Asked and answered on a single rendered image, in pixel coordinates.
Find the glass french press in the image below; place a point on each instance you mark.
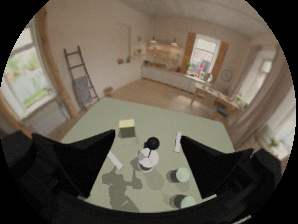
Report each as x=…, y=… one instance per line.
x=148, y=157

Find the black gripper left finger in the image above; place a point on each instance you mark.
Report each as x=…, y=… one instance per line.
x=80, y=161

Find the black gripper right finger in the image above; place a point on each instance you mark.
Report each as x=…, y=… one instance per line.
x=210, y=167

